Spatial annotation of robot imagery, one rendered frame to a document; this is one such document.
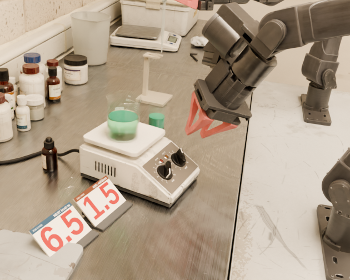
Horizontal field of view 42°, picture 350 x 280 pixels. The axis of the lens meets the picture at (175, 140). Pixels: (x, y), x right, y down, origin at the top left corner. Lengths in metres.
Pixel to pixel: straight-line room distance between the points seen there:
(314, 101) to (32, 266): 0.89
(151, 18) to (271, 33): 1.30
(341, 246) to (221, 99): 0.30
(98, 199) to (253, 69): 0.34
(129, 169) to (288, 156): 0.40
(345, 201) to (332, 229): 0.07
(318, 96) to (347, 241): 0.60
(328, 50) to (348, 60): 1.11
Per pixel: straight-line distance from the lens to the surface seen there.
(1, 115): 1.02
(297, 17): 0.69
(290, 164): 1.03
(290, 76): 2.37
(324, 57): 1.26
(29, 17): 1.47
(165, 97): 1.27
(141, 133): 0.88
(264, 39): 0.70
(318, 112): 1.32
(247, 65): 0.74
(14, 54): 1.31
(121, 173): 0.84
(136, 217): 0.80
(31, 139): 1.05
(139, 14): 1.97
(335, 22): 0.69
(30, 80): 1.16
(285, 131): 1.18
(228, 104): 0.77
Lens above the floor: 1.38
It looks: 27 degrees down
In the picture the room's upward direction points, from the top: 5 degrees clockwise
